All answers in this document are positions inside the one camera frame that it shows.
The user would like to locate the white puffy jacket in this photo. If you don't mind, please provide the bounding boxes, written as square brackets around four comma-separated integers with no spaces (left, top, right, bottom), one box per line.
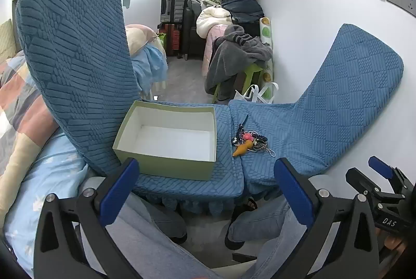
[196,5,233,38]

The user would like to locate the person's left leg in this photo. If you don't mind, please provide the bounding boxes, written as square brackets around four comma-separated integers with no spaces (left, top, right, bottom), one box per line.
[80,193,212,279]

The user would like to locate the patchwork quilt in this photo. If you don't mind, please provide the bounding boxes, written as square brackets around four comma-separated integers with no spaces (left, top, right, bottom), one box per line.
[0,50,64,226]

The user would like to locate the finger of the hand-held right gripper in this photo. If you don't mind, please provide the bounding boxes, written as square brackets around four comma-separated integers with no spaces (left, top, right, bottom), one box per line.
[345,168,381,200]
[368,156,406,191]

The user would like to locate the orange carrot charm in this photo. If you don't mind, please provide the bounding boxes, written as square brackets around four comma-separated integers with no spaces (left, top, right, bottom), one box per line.
[232,140,253,157]

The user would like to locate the dark blue garment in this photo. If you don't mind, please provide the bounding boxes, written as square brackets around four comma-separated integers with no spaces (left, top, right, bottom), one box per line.
[224,0,265,24]

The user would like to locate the green dotted white roll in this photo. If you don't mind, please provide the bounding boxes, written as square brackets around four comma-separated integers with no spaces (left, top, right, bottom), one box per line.
[259,17,275,85]

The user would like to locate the black suitcase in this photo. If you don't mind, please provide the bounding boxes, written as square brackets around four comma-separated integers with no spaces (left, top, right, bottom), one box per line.
[180,7,199,59]

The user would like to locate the cream pink pillow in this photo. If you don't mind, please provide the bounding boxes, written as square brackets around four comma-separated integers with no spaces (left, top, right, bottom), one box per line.
[125,24,160,56]

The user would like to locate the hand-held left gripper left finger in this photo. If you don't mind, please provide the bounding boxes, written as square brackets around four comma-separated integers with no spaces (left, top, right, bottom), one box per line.
[33,158,142,279]

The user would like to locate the person's leg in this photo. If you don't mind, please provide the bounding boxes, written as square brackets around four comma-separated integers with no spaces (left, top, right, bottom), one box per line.
[80,193,212,279]
[225,198,314,279]

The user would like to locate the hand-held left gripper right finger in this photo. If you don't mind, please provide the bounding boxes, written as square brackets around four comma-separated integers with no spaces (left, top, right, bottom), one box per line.
[274,158,381,279]

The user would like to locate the white tote bag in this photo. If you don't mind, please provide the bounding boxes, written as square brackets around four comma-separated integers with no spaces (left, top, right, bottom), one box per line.
[233,82,279,104]

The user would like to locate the grey suitcase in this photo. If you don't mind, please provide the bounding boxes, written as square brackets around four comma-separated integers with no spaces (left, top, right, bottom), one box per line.
[160,0,187,23]

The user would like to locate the person's right leg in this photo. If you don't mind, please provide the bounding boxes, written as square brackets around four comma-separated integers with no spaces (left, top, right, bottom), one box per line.
[225,198,314,279]

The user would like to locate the black slipper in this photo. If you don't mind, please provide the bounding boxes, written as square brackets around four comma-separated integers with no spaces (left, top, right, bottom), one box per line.
[231,196,259,218]

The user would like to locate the black hair clip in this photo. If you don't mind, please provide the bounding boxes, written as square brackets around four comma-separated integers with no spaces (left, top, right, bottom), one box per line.
[236,115,249,141]

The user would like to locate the green plastic stool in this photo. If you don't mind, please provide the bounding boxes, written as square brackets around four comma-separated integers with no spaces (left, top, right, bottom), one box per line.
[212,62,264,103]

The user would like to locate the grey fleece blanket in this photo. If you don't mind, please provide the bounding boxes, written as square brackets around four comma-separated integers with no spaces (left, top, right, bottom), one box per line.
[205,25,273,95]

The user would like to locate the pink blanket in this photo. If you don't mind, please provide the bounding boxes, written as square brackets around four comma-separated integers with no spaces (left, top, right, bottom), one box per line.
[202,24,229,77]

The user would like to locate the blue covered chair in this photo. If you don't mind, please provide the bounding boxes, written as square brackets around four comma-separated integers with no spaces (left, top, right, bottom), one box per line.
[229,24,404,199]
[15,0,245,215]

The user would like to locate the light blue printed sheet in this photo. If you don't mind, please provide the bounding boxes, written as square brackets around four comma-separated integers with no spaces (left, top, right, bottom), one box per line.
[4,133,98,279]

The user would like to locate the red striped suitcase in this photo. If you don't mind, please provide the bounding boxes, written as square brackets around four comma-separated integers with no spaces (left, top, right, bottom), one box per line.
[161,23,181,56]

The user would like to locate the light blue blanket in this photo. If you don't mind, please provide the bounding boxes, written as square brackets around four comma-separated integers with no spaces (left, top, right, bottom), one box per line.
[130,44,168,98]

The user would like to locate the green cardboard box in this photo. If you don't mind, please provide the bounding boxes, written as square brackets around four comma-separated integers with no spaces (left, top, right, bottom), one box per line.
[112,100,218,181]

